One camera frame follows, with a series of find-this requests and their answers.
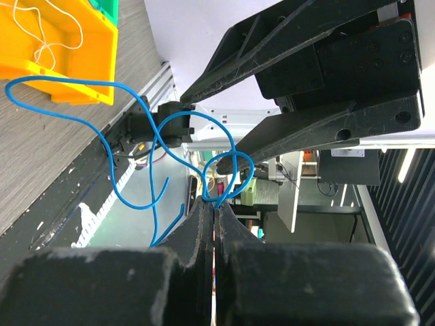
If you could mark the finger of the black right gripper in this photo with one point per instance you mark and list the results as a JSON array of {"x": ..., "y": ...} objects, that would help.
[
  {"x": 264, "y": 39},
  {"x": 332, "y": 125}
]

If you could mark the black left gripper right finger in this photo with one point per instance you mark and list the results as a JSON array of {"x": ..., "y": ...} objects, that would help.
[{"x": 261, "y": 283}]

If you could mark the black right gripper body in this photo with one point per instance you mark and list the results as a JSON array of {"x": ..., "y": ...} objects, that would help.
[{"x": 374, "y": 55}]

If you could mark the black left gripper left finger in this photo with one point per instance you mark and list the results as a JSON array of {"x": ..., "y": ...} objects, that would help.
[{"x": 169, "y": 284}]

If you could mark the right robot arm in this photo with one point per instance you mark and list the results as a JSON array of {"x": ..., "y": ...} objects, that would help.
[{"x": 173, "y": 125}]

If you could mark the near green plastic bin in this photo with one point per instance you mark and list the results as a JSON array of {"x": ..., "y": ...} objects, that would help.
[{"x": 109, "y": 8}]

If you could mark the yellow plastic bin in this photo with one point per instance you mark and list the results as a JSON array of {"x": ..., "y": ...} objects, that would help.
[{"x": 67, "y": 39}]

